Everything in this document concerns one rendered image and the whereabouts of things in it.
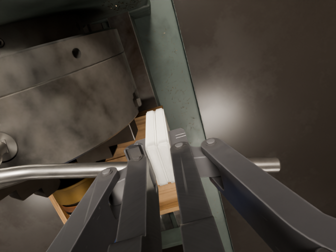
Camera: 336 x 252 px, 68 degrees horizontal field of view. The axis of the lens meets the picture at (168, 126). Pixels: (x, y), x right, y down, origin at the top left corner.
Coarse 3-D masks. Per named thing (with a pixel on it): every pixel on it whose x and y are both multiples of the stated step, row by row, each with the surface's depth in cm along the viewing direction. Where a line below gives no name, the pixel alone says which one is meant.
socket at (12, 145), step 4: (0, 132) 24; (4, 132) 25; (0, 136) 25; (4, 136) 25; (8, 136) 25; (8, 140) 25; (12, 140) 25; (8, 144) 25; (12, 144) 25; (16, 144) 25; (8, 148) 25; (12, 148) 25; (16, 148) 25; (8, 152) 25; (12, 152) 25; (16, 152) 25; (4, 156) 25; (8, 156) 25; (12, 156) 25; (4, 160) 25
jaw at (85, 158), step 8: (136, 104) 40; (128, 128) 38; (136, 128) 42; (120, 136) 39; (128, 136) 39; (104, 144) 39; (112, 144) 39; (88, 152) 40; (96, 152) 40; (104, 152) 40; (112, 152) 41; (80, 160) 41; (88, 160) 41; (96, 160) 41; (104, 160) 44
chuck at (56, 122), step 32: (96, 64) 29; (128, 64) 39; (32, 96) 25; (64, 96) 26; (96, 96) 29; (128, 96) 35; (0, 128) 24; (32, 128) 25; (64, 128) 27; (96, 128) 29; (32, 160) 26; (64, 160) 28
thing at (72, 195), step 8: (72, 160) 46; (64, 184) 41; (72, 184) 40; (80, 184) 41; (88, 184) 42; (56, 192) 40; (64, 192) 40; (72, 192) 41; (80, 192) 41; (56, 200) 42; (64, 200) 41; (72, 200) 41; (64, 208) 43; (72, 208) 42
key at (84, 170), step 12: (0, 168) 19; (12, 168) 19; (24, 168) 19; (36, 168) 19; (48, 168) 19; (60, 168) 19; (72, 168) 19; (84, 168) 19; (96, 168) 19; (120, 168) 19; (264, 168) 18; (276, 168) 18; (0, 180) 19; (12, 180) 19
